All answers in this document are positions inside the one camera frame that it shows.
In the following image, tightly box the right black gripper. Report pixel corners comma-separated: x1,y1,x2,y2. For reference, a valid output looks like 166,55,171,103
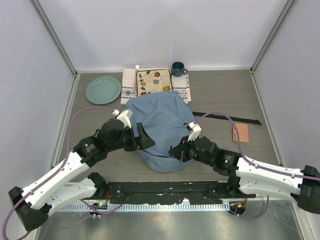
169,135,214,167

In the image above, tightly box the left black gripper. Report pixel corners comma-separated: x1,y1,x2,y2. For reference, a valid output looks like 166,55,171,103
107,122,155,153

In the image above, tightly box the blue student backpack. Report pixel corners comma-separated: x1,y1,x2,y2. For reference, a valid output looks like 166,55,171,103
125,91,204,173

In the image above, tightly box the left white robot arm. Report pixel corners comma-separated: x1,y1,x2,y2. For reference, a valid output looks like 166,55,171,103
8,118,156,232

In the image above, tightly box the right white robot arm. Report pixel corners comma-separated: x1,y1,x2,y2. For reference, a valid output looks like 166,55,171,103
169,137,320,214

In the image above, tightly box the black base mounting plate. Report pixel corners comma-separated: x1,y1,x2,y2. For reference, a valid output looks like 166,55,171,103
77,180,238,205

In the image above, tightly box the square floral plate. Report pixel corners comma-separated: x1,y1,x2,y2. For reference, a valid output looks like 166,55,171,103
136,69,173,96

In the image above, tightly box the white patterned placemat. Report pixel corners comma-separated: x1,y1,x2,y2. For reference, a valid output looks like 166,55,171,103
120,68,192,105

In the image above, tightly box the green round plate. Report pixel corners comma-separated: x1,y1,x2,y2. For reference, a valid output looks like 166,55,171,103
85,75,122,105

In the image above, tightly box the white fork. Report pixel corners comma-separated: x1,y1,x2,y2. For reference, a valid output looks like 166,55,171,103
133,65,140,97

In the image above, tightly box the dark blue mug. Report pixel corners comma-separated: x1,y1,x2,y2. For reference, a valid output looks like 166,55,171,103
171,61,188,77

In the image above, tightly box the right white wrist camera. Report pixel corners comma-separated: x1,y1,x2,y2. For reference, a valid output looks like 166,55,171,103
186,122,202,142

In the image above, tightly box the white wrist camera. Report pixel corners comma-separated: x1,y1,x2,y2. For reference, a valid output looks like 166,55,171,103
186,122,202,142
112,109,133,129

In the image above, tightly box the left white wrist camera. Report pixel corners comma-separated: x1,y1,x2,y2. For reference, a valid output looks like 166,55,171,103
112,109,133,129

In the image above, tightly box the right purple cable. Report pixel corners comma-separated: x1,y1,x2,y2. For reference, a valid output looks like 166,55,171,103
197,112,320,182

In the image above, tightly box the purple cable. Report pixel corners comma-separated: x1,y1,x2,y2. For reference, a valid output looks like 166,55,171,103
1,106,116,240
197,112,320,182

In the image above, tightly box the slotted cable duct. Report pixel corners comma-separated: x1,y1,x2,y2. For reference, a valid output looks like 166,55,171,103
59,200,230,213

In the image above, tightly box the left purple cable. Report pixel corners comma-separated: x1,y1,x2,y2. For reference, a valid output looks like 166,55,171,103
1,106,116,240

